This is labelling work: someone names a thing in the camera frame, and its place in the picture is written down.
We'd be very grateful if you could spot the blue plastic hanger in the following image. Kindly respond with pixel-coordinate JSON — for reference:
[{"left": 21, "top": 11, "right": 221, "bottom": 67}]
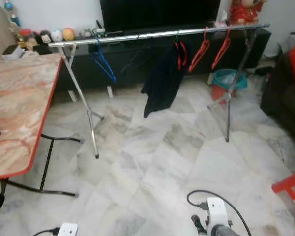
[{"left": 92, "top": 38, "right": 117, "bottom": 83}]

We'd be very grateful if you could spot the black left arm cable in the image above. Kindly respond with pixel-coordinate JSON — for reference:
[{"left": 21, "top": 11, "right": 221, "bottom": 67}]
[{"left": 32, "top": 226, "right": 59, "bottom": 236}]

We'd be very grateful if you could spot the red plastic stool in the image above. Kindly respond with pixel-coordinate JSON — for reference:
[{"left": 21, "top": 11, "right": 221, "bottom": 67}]
[{"left": 272, "top": 170, "right": 295, "bottom": 236}]

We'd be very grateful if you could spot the teal bin bag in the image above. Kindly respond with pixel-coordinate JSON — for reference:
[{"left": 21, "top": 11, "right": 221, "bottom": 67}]
[{"left": 212, "top": 69, "right": 248, "bottom": 90}]

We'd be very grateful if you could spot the silver metal clothes rack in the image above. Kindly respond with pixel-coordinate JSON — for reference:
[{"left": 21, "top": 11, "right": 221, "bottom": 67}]
[{"left": 48, "top": 23, "right": 271, "bottom": 159}]

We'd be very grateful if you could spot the marble table red edge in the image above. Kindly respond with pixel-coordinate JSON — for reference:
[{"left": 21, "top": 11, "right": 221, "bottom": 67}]
[{"left": 0, "top": 53, "right": 83, "bottom": 197}]

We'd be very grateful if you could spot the red lidded jar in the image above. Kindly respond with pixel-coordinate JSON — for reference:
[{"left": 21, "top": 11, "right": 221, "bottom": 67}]
[{"left": 17, "top": 28, "right": 32, "bottom": 50}]

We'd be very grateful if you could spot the black white round plush toy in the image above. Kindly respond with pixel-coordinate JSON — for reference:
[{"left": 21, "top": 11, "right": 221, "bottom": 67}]
[{"left": 39, "top": 30, "right": 52, "bottom": 45}]

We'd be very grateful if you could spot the dark brown fabric sofa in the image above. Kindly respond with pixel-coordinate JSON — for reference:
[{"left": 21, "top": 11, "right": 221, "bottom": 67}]
[{"left": 260, "top": 34, "right": 295, "bottom": 148}]

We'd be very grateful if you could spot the white blue round plush toy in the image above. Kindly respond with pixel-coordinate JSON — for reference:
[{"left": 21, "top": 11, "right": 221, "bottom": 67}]
[{"left": 50, "top": 29, "right": 63, "bottom": 42}]

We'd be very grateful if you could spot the small white box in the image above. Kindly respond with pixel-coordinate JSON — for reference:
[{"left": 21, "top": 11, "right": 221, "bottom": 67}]
[{"left": 2, "top": 44, "right": 25, "bottom": 60}]

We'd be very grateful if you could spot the black flat television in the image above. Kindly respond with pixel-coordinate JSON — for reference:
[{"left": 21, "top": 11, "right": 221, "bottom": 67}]
[{"left": 99, "top": 0, "right": 222, "bottom": 32}]

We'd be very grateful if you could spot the red laughing Buddha statue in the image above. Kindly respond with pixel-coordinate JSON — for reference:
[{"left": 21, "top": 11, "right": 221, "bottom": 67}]
[{"left": 230, "top": 0, "right": 266, "bottom": 25}]

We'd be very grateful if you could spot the light wood cabinet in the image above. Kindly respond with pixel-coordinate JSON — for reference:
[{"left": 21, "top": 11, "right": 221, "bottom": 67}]
[{"left": 0, "top": 7, "right": 18, "bottom": 50}]

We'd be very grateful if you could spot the navy polo shirt red trim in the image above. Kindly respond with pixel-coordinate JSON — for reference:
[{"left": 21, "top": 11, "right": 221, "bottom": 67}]
[{"left": 141, "top": 42, "right": 188, "bottom": 118}]

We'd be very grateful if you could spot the red waste bin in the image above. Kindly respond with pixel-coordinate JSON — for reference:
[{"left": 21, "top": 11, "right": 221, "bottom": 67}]
[{"left": 211, "top": 84, "right": 232, "bottom": 104}]

